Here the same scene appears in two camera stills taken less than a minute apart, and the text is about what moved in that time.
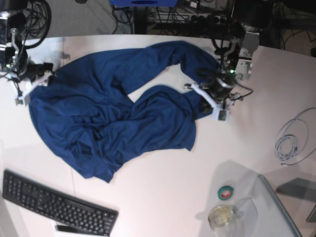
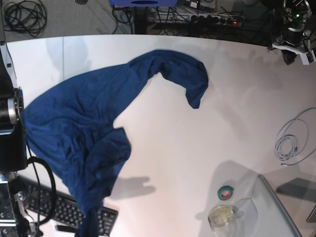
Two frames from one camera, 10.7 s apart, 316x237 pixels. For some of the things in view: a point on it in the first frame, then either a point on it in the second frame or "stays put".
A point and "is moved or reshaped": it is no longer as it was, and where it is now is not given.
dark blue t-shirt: x=85 y=107 is moved or reshaped
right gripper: x=220 y=88 → x=294 y=35
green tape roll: x=225 y=192 stays put
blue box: x=143 y=3 stays put
